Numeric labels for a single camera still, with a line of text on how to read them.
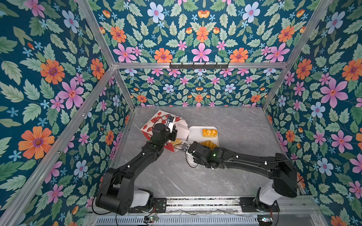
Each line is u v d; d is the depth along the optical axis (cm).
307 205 75
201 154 59
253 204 73
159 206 73
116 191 42
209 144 93
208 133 99
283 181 41
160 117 98
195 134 102
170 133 76
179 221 77
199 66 93
